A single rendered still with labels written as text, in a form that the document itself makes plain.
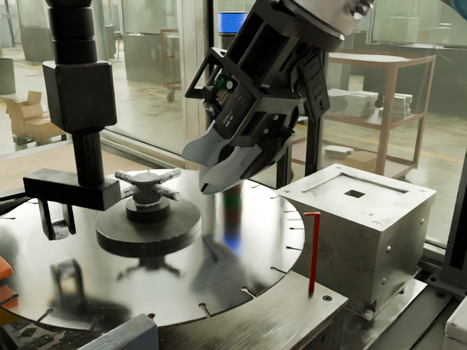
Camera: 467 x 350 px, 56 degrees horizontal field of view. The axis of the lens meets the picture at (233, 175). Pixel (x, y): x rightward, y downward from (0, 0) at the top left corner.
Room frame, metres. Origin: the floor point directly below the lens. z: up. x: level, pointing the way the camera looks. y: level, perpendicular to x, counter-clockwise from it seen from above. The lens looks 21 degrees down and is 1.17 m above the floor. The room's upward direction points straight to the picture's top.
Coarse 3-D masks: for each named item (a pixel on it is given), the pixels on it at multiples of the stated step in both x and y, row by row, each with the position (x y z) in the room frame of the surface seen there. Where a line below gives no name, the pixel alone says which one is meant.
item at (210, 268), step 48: (192, 192) 0.50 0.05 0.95; (240, 192) 0.50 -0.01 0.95; (0, 240) 0.38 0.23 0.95; (48, 240) 0.38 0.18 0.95; (96, 240) 0.38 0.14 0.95; (192, 240) 0.38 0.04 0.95; (240, 240) 0.38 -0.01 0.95; (288, 240) 0.38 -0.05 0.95; (0, 288) 0.30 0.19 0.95; (48, 288) 0.30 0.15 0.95; (96, 288) 0.30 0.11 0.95; (144, 288) 0.30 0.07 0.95; (192, 288) 0.30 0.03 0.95; (240, 288) 0.30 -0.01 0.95
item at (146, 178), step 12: (120, 180) 0.44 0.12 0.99; (132, 180) 0.41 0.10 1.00; (144, 180) 0.41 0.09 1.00; (156, 180) 0.41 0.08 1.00; (168, 180) 0.43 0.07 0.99; (132, 192) 0.40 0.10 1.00; (144, 192) 0.40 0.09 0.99; (156, 192) 0.40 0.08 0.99; (168, 192) 0.39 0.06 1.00; (180, 192) 0.39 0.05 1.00; (144, 204) 0.40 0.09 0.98; (156, 204) 0.41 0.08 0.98
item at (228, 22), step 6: (222, 12) 0.69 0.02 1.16; (228, 12) 0.69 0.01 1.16; (234, 12) 0.69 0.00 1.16; (240, 12) 0.69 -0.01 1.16; (246, 12) 0.70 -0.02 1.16; (222, 18) 0.69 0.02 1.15; (228, 18) 0.69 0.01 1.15; (234, 18) 0.69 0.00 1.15; (240, 18) 0.69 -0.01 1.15; (222, 24) 0.69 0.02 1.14; (228, 24) 0.69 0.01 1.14; (234, 24) 0.69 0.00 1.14; (240, 24) 0.69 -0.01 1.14; (222, 30) 0.69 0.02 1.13; (228, 30) 0.69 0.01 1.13; (234, 30) 0.69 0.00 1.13
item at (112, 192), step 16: (80, 144) 0.34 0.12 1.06; (96, 144) 0.34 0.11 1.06; (80, 160) 0.34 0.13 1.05; (96, 160) 0.34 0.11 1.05; (32, 176) 0.36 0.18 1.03; (48, 176) 0.36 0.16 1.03; (64, 176) 0.36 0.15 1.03; (80, 176) 0.34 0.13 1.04; (96, 176) 0.34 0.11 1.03; (32, 192) 0.35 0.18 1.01; (48, 192) 0.35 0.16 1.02; (64, 192) 0.34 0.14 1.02; (80, 192) 0.34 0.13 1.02; (96, 192) 0.33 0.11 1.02; (112, 192) 0.34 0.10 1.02; (48, 208) 0.35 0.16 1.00; (64, 208) 0.37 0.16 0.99; (96, 208) 0.33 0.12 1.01; (48, 224) 0.35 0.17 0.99
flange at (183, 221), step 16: (112, 208) 0.43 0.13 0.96; (128, 208) 0.40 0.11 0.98; (144, 208) 0.40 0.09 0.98; (160, 208) 0.40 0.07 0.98; (176, 208) 0.43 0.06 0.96; (192, 208) 0.43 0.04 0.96; (96, 224) 0.40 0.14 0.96; (112, 224) 0.39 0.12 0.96; (128, 224) 0.39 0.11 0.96; (144, 224) 0.39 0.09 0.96; (160, 224) 0.39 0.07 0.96; (176, 224) 0.39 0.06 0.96; (192, 224) 0.40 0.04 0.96; (112, 240) 0.37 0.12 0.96; (128, 240) 0.36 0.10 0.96; (144, 240) 0.36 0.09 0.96; (160, 240) 0.37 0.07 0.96; (176, 240) 0.37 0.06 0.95
